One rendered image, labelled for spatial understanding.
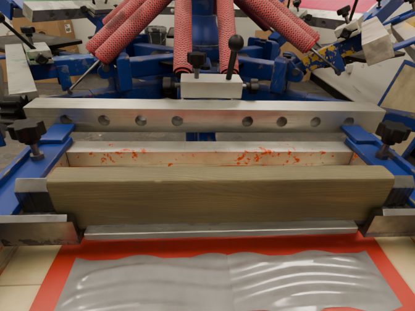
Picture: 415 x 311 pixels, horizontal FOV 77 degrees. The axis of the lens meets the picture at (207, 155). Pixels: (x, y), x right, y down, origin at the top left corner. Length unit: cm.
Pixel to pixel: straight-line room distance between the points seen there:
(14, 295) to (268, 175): 30
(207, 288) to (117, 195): 14
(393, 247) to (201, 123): 35
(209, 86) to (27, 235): 38
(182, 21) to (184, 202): 59
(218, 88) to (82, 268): 38
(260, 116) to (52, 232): 38
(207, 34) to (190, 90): 51
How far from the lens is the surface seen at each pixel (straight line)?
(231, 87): 54
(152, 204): 30
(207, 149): 47
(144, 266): 33
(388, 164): 52
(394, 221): 39
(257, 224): 33
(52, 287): 36
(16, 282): 38
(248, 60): 101
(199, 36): 102
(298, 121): 55
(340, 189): 33
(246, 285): 32
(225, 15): 83
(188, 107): 50
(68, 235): 34
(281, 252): 36
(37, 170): 45
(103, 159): 49
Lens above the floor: 123
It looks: 32 degrees down
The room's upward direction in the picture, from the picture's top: 2 degrees clockwise
